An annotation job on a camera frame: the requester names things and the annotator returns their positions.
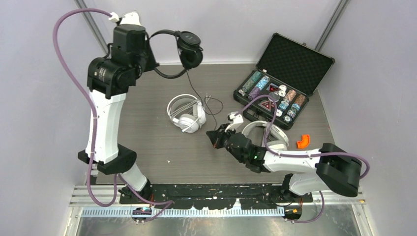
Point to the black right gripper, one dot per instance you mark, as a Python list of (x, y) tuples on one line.
[(217, 136)]

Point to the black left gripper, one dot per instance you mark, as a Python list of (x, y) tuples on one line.
[(153, 63)]

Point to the small white headphones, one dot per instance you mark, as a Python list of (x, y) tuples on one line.
[(186, 112)]

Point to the black headphones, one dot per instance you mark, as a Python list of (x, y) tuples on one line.
[(189, 49)]

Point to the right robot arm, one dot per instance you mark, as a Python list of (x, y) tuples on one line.
[(325, 168)]

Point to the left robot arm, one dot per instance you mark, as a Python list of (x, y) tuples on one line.
[(109, 79)]

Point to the orange curved plastic piece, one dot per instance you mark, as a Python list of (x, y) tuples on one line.
[(304, 141)]

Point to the black poker chip case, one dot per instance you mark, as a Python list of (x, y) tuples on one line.
[(284, 78)]

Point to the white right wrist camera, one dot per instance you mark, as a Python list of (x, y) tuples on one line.
[(235, 121)]

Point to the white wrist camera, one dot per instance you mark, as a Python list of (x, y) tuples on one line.
[(130, 18), (235, 121)]

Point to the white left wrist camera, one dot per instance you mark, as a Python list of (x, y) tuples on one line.
[(130, 18)]

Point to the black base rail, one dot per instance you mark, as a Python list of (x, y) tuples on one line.
[(216, 196)]

